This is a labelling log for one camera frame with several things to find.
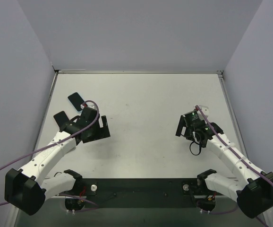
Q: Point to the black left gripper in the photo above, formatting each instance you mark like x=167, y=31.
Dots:
x=101, y=132

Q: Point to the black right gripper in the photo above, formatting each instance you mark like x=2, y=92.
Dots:
x=181, y=126

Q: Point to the phone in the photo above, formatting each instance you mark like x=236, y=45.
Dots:
x=62, y=121
x=76, y=100

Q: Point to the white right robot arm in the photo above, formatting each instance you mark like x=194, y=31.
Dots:
x=252, y=188

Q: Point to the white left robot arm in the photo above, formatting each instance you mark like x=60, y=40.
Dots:
x=28, y=188

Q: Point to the phone in clear case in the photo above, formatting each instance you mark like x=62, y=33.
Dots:
x=62, y=121

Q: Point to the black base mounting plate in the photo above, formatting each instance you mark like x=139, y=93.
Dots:
x=139, y=193

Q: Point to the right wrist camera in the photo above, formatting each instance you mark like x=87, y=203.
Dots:
x=202, y=110

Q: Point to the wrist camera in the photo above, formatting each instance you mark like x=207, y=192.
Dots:
x=202, y=110
x=84, y=105

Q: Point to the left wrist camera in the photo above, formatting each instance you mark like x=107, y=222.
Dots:
x=84, y=105

